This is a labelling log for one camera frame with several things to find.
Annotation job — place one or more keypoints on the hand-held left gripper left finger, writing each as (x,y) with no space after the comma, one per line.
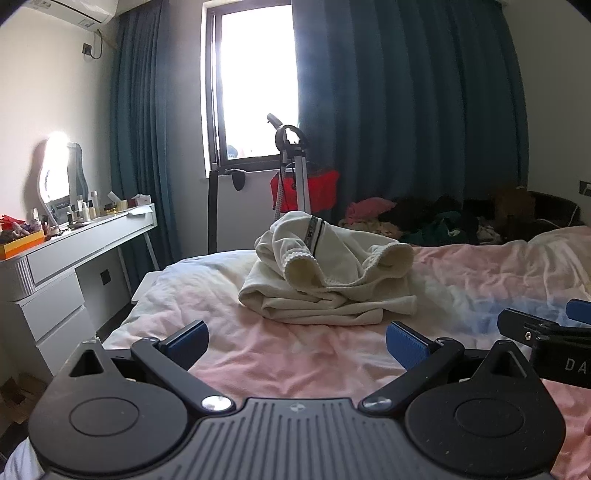
(187,345)

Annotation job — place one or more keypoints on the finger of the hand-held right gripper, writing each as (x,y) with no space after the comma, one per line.
(581,310)
(519,321)

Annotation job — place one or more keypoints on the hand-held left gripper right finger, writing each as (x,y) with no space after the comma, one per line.
(408,346)

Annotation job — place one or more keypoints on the cream white sweatpants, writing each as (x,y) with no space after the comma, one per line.
(323,281)

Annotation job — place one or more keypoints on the pile of dark clothes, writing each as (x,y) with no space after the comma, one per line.
(438,221)

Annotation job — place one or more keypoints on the pink clothes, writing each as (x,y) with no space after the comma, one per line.
(369,210)

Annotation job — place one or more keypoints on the pink pillow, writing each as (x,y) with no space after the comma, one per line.
(563,240)

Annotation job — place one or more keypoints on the dark headboard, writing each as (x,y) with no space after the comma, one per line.
(554,207)

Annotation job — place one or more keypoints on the pink bed sheet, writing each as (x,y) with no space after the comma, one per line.
(300,355)

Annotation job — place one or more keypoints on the white dressing table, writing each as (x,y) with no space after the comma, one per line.
(55,295)

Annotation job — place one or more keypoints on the small white box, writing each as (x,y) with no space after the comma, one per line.
(142,201)

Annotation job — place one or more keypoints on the row of cosmetic bottles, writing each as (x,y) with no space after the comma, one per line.
(85,210)

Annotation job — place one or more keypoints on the cardboard piece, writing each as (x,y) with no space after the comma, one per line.
(21,399)

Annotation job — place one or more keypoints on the red garment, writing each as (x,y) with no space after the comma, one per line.
(323,189)

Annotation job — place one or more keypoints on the orange tray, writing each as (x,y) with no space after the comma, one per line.
(21,247)

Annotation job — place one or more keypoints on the dark wavy mirror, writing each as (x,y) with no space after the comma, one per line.
(78,170)

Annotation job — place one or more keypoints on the narrow teal curtain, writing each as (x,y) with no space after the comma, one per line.
(147,138)

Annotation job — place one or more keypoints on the lit vanity mirror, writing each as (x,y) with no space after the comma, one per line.
(55,166)

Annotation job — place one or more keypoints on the wide teal curtain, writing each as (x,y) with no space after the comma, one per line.
(415,92)

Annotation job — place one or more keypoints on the dark framed window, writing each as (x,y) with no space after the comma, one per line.
(254,83)

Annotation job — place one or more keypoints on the white air conditioner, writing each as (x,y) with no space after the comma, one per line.
(69,11)

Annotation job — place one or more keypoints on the black wall socket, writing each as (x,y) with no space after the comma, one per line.
(105,277)

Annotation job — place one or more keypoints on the black standing frame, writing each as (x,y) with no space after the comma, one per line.
(213,212)

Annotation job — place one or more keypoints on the black wall plug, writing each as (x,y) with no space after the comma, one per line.
(87,49)

